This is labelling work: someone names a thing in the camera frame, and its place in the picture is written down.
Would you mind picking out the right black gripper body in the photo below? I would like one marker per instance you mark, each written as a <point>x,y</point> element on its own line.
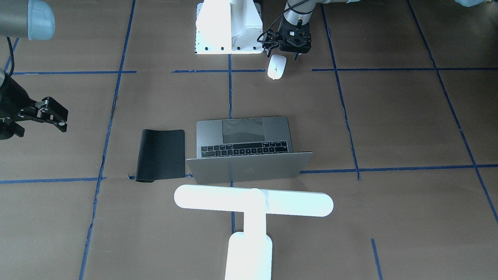
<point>10,102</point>

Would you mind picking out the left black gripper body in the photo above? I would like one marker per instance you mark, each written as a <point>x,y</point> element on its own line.
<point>272,41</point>

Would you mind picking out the grey laptop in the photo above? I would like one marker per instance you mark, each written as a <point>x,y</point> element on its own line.
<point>237,150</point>

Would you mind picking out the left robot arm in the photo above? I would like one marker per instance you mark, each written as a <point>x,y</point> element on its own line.
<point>299,12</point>

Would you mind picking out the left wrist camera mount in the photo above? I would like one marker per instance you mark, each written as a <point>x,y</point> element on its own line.
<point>270,40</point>

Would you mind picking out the white computer mouse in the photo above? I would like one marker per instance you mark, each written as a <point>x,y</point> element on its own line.
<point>276,66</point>

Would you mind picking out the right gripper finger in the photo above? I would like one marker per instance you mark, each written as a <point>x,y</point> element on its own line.
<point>48,110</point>

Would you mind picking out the white desk lamp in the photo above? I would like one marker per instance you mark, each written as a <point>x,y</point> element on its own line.
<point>249,255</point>

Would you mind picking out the black mouse pad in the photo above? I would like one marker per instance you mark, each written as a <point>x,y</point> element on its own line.
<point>161,155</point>

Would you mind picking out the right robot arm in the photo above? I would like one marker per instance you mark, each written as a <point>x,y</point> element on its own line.
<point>32,19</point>

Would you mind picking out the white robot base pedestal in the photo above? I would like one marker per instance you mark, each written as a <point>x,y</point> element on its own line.
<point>228,27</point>

